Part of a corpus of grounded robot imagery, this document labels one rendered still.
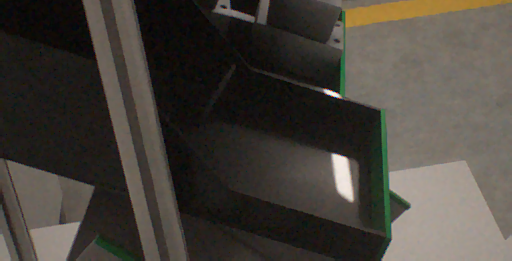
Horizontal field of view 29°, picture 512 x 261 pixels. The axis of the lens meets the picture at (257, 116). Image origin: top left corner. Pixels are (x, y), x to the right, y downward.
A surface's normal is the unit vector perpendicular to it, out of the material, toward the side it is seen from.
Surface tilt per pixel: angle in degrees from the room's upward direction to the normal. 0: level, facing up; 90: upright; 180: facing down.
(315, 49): 90
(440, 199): 0
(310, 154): 25
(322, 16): 90
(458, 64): 0
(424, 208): 0
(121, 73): 90
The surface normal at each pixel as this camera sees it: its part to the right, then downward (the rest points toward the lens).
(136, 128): 0.09, 0.51
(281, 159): 0.30, -0.79
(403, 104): -0.13, -0.85
